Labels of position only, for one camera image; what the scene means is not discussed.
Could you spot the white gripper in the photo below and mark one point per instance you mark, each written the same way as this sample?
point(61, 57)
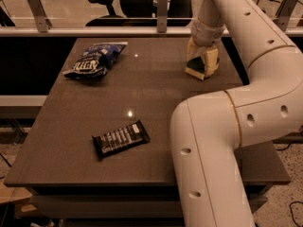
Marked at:
point(204, 35)

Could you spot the green and yellow sponge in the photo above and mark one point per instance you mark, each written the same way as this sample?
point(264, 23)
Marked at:
point(196, 68)

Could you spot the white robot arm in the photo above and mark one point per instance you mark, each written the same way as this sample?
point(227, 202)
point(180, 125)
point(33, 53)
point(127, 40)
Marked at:
point(205, 130)

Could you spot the black office chair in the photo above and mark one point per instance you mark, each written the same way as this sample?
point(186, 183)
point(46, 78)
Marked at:
point(142, 13)

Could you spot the blue chips bag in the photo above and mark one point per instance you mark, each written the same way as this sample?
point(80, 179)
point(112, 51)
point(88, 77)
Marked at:
point(95, 61)

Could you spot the black chocolate bar wrapper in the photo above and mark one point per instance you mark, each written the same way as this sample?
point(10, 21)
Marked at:
point(113, 142)

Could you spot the brown table with drawers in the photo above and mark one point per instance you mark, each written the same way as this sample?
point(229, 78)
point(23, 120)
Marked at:
point(59, 164)

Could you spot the grey metal bracket middle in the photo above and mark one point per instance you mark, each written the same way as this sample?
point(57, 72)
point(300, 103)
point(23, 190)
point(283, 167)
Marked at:
point(162, 15)

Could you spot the grey metal bracket left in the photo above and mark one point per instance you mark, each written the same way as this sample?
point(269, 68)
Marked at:
point(42, 22)

